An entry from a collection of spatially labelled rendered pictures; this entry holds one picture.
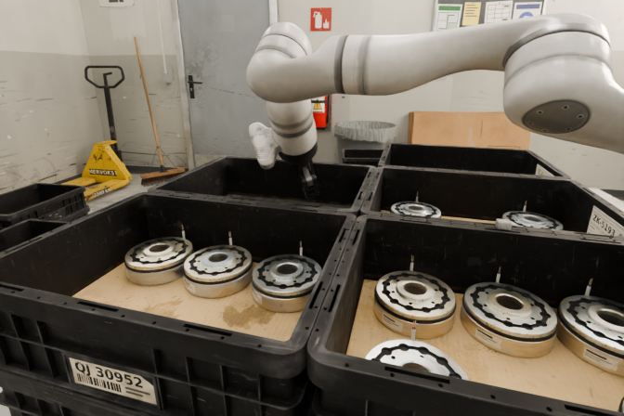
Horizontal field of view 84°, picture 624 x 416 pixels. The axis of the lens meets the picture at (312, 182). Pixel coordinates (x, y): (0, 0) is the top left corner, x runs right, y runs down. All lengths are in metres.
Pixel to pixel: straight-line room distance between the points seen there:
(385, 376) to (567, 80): 0.30
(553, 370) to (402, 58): 0.38
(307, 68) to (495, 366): 0.40
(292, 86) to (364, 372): 0.32
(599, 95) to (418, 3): 3.24
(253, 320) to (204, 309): 0.07
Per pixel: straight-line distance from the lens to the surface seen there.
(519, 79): 0.41
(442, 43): 0.43
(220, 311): 0.52
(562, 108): 0.41
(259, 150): 0.59
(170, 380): 0.39
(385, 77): 0.42
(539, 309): 0.53
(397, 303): 0.48
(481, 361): 0.48
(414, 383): 0.29
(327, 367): 0.29
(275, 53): 0.45
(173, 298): 0.56
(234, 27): 3.81
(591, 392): 0.50
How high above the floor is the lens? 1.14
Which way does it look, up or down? 17 degrees down
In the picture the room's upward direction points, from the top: straight up
